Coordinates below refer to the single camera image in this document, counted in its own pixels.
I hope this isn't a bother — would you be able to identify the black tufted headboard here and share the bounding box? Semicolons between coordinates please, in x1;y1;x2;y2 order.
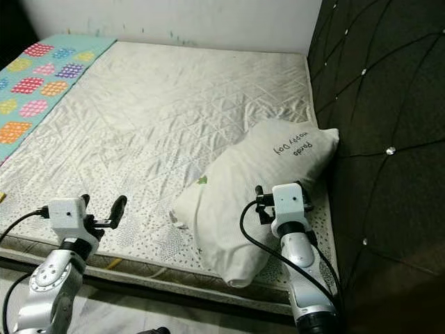
306;0;445;334

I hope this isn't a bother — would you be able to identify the beige quilted mattress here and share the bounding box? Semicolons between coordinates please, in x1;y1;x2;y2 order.
0;40;341;307

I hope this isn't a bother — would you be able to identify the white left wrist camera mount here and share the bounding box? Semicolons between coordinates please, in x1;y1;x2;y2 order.
49;197;90;241

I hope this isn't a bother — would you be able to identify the teal blanket with colourful shapes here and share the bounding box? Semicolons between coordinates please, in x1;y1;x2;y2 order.
0;35;118;164

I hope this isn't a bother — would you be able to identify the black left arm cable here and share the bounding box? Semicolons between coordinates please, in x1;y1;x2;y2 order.
0;205;51;334

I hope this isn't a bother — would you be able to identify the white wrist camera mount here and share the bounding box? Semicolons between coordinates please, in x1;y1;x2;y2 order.
273;182;305;223
49;197;90;241

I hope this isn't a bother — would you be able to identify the white pillow with tree print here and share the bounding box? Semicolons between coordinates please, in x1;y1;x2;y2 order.
170;118;340;288

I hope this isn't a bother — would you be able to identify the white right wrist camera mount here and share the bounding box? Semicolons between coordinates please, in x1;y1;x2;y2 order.
273;182;305;223

